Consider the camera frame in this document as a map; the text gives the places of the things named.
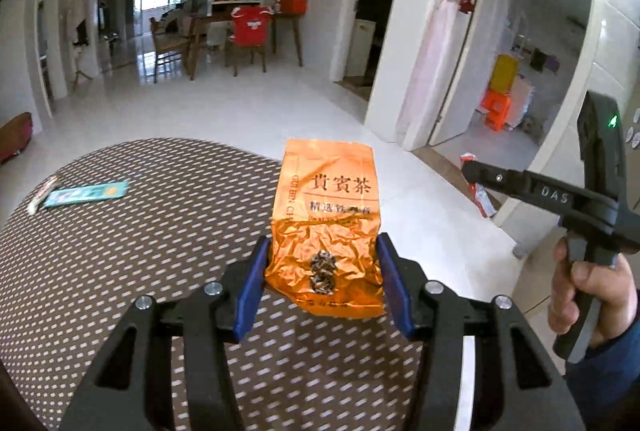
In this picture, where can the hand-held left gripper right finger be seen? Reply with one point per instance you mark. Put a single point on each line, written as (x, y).
(395, 286)

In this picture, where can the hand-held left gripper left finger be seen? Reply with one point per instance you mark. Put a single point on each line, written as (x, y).
(252, 291)

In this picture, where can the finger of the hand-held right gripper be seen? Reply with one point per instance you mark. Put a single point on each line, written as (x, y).
(520, 186)

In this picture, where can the red and white wrapper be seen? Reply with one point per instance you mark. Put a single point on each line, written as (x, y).
(482, 196)

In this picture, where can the orange tea packet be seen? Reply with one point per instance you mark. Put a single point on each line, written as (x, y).
(327, 221)

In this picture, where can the person's right forearm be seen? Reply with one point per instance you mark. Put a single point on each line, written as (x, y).
(612, 386)

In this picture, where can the person's right hand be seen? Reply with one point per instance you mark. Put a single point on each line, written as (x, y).
(607, 296)

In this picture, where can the orange plastic stool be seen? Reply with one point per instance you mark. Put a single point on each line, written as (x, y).
(496, 111)

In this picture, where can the yellow box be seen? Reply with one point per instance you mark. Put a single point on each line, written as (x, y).
(502, 73)

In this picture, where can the dark hanging cloth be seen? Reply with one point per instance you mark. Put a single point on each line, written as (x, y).
(538, 59)

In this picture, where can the round table with dotted cloth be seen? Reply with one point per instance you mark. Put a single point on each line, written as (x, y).
(125, 261)

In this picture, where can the red hanging ornament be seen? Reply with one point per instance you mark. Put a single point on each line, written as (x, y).
(467, 1)

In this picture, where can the teal packet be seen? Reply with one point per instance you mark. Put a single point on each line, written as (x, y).
(85, 194)

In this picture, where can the white cabinet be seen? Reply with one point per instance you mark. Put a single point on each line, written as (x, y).
(361, 47)

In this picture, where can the white stick wrapper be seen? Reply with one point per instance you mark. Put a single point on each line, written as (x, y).
(42, 196)

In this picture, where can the wooden chair with shirt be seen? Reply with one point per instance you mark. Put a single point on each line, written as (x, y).
(247, 56)

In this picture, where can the red shirt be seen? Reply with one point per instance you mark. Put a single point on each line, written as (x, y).
(251, 27)

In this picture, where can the wooden dining table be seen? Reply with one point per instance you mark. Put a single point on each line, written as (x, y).
(292, 23)

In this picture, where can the dark red bench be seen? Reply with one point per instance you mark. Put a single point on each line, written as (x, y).
(15, 136)

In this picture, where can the red bag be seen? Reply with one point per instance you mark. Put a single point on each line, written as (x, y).
(292, 2)

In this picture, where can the dark floor stand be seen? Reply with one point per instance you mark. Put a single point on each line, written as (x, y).
(81, 41)

